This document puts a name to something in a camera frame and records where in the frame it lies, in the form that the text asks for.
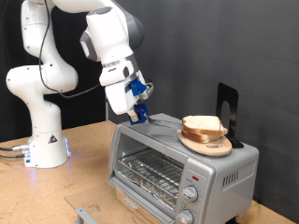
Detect round wooden plate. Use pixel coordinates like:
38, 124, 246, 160
177, 124, 234, 158

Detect silver toaster oven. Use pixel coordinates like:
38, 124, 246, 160
108, 113, 260, 224

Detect metal oven rack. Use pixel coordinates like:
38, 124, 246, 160
116, 147, 185, 209

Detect black cable with blue connector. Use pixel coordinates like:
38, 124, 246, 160
38, 0, 154, 100

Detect thin black base cable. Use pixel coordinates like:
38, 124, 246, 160
0, 152, 26, 160

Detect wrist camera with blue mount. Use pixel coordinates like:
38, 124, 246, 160
125, 77, 155, 101

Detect glass oven door with handle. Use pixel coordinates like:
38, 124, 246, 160
64, 176, 176, 224

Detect white bread slice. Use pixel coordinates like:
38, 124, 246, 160
181, 115, 229, 136

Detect silver oven knob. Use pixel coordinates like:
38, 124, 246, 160
181, 185, 199, 203
177, 208, 194, 224

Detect thin metal wire post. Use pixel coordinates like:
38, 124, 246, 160
216, 119, 222, 147

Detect base cable with silver plug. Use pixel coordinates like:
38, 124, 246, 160
0, 143, 31, 153

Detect black metal bookend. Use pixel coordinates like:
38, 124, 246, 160
214, 82, 245, 149

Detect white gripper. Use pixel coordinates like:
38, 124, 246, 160
98, 59, 155, 123

